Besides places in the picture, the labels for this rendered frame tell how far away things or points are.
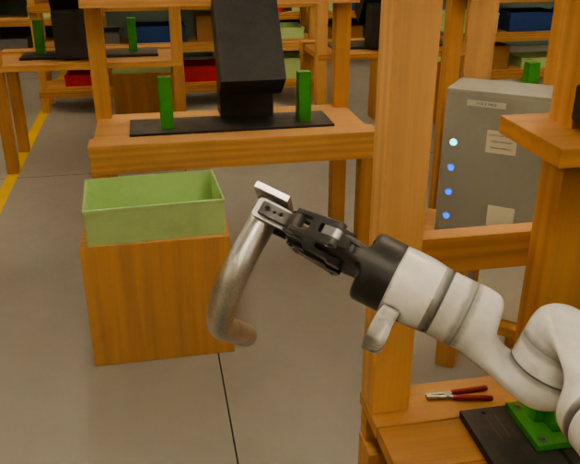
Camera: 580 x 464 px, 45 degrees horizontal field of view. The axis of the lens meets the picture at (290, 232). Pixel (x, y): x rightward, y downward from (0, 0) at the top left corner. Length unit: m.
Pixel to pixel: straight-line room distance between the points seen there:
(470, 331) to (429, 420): 1.00
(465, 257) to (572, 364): 0.99
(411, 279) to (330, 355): 2.76
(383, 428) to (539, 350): 0.98
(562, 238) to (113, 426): 2.08
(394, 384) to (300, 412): 1.47
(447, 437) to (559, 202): 0.57
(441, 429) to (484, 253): 0.41
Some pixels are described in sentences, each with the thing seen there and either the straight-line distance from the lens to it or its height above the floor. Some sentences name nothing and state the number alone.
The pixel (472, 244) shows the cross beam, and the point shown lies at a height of 1.25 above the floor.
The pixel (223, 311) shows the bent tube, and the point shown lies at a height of 1.55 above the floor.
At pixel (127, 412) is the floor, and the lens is 3.16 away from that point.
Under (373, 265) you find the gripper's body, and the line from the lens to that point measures 0.69.
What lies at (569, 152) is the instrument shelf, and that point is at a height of 1.53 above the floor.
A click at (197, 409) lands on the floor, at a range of 3.13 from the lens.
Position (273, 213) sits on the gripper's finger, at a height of 1.65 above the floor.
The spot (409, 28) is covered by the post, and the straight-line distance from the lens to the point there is 1.34.
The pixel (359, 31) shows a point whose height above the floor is 0.39.
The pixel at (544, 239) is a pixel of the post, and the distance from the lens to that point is 1.64.
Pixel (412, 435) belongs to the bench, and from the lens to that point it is 1.64.
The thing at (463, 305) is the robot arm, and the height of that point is 1.59.
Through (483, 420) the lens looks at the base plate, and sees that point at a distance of 1.68.
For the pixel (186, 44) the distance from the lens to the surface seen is 7.90.
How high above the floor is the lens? 1.93
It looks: 24 degrees down
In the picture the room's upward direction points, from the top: straight up
